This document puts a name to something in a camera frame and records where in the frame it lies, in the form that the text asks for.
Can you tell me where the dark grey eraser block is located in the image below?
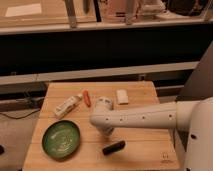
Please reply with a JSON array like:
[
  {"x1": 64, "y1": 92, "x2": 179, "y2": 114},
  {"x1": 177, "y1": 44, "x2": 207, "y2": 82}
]
[{"x1": 102, "y1": 141, "x2": 126, "y2": 155}]

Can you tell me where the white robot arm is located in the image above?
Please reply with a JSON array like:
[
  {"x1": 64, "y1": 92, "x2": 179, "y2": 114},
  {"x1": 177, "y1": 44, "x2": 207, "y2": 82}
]
[{"x1": 90, "y1": 97, "x2": 213, "y2": 171}]

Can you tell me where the orange carrot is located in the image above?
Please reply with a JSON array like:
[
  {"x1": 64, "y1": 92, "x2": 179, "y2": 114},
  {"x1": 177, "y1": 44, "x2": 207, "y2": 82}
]
[{"x1": 83, "y1": 90, "x2": 91, "y2": 107}]

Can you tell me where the white tube bottle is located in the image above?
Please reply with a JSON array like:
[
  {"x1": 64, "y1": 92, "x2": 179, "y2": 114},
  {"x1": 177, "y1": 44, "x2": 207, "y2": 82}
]
[{"x1": 54, "y1": 94, "x2": 82, "y2": 119}]

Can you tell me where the green ceramic plate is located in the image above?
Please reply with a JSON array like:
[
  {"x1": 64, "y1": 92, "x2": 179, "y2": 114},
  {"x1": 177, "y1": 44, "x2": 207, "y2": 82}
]
[{"x1": 42, "y1": 120, "x2": 81, "y2": 159}]

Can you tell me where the black cable on floor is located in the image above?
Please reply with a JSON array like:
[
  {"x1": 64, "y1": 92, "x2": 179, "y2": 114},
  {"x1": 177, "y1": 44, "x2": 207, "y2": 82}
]
[{"x1": 0, "y1": 108, "x2": 41, "y2": 121}]

